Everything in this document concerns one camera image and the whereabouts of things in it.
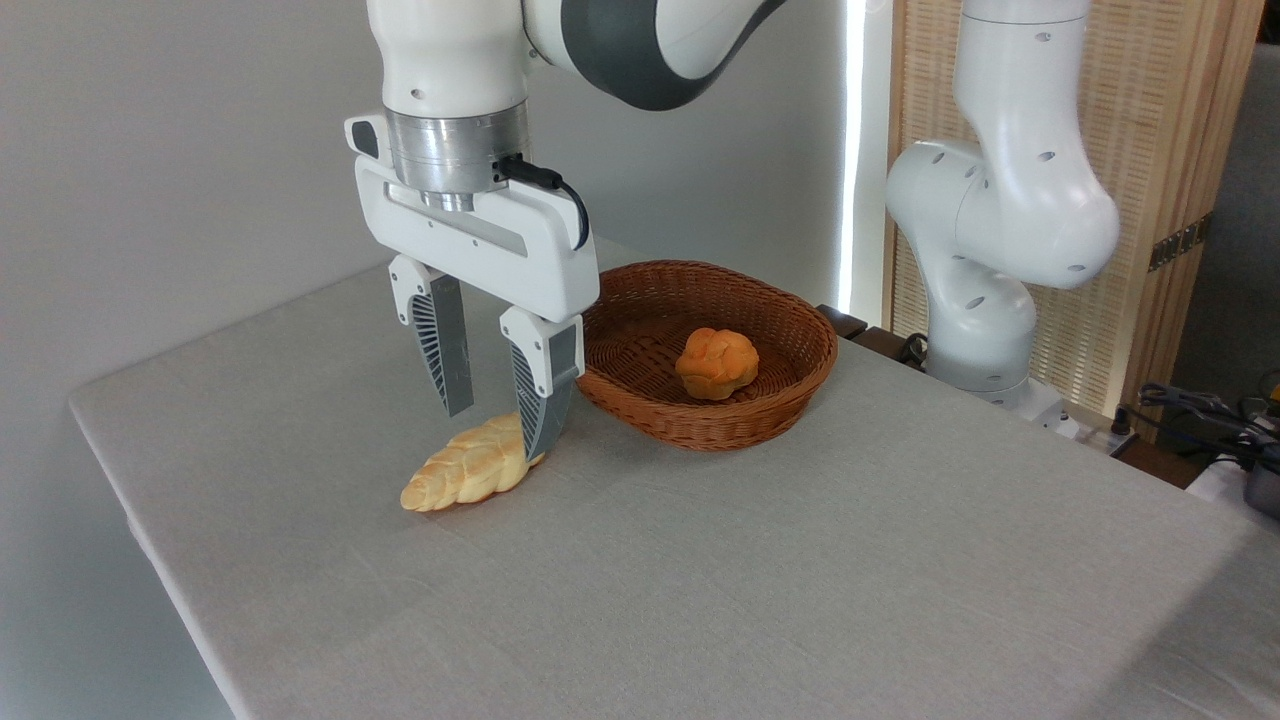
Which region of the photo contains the braided light bread loaf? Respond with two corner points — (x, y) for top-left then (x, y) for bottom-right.
(400, 412), (547, 513)

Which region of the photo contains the wooden bamboo folding screen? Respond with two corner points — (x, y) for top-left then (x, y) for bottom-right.
(885, 0), (1267, 441)

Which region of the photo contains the brown wicker basket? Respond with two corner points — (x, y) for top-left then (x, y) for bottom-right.
(577, 260), (839, 453)

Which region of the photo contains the dark wooden side table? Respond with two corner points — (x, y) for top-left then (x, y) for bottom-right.
(816, 304), (929, 373)

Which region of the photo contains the round orange bread roll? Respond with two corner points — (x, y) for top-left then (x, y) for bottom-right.
(675, 328), (760, 402)

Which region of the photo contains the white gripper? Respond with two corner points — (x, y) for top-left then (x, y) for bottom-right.
(345, 112), (602, 463)

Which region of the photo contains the black cable bundle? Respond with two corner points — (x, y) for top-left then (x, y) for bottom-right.
(1138, 382), (1280, 473)

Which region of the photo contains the grey tablecloth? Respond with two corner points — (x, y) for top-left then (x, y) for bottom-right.
(68, 235), (1280, 720)

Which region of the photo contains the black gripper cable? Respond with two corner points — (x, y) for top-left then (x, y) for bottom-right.
(497, 154), (592, 252)

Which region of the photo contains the brass screen hinge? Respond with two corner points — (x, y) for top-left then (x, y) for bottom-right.
(1148, 214), (1213, 273)

